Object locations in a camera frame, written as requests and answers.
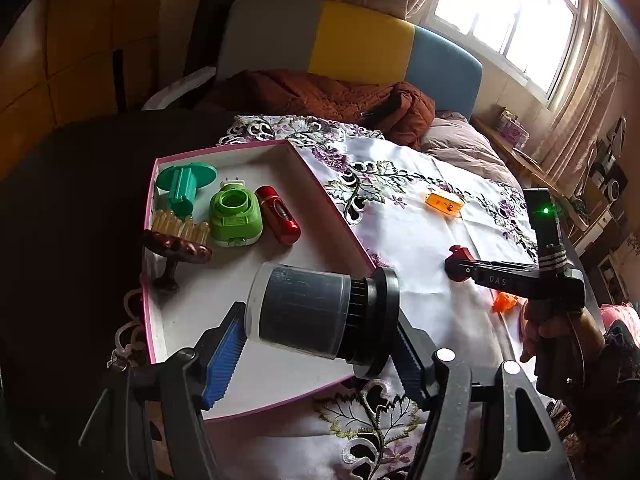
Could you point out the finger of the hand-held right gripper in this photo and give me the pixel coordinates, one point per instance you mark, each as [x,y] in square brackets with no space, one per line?
[500,277]

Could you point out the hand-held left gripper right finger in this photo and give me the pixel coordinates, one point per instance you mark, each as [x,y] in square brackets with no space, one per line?
[412,365]

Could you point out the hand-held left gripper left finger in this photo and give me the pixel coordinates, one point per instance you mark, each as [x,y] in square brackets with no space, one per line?
[225,360]

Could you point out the orange holed building block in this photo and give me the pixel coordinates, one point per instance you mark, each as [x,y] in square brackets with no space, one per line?
[504,304]

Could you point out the small red plastic piece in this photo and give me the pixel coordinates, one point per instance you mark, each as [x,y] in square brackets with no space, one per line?
[454,266]

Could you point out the clear jar with black lid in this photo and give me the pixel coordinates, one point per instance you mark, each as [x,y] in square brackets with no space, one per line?
[300,310]

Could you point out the orange plastic toy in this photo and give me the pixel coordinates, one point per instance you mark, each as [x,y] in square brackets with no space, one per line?
[445,203]

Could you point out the brown wooden massage comb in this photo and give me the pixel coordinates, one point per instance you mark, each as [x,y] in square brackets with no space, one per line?
[175,247]

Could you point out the green plug-in device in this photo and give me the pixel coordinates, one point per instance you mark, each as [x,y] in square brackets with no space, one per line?
[235,220]

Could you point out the red capsule case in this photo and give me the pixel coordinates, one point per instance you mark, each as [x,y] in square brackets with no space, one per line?
[277,215]

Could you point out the white tray with pink rim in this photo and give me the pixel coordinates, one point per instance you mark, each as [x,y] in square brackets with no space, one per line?
[280,200]

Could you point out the teal plastic spool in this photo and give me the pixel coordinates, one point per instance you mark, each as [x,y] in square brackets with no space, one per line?
[182,185]

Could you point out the person's right forearm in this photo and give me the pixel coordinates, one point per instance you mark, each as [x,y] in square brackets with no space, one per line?
[615,365]

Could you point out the person's right hand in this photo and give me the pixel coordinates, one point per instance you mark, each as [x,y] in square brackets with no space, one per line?
[570,335]

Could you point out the cluttered wooden shelf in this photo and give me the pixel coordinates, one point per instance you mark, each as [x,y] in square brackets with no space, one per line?
[610,260]

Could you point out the black stereo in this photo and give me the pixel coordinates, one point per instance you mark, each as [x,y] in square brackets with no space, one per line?
[612,185]

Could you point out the pink quilt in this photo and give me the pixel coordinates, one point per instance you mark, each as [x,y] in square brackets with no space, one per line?
[460,150]

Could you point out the purple patterned box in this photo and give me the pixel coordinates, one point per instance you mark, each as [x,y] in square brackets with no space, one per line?
[512,127]

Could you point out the beige striped curtain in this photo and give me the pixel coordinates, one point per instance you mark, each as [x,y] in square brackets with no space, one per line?
[590,85]

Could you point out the brown quilted jacket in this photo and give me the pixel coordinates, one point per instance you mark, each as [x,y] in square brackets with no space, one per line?
[310,95]

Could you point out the window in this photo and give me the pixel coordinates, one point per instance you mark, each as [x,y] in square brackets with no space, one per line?
[505,10]

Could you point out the white chair armrest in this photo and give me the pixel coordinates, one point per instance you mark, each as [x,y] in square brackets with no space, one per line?
[175,87]

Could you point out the grey yellow blue headboard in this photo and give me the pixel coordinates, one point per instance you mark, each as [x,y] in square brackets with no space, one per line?
[360,35]

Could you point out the black rolled mat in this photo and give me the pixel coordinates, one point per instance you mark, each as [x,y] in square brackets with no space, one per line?
[210,25]

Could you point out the wooden wardrobe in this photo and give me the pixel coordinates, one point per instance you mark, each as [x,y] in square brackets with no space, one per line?
[75,35]

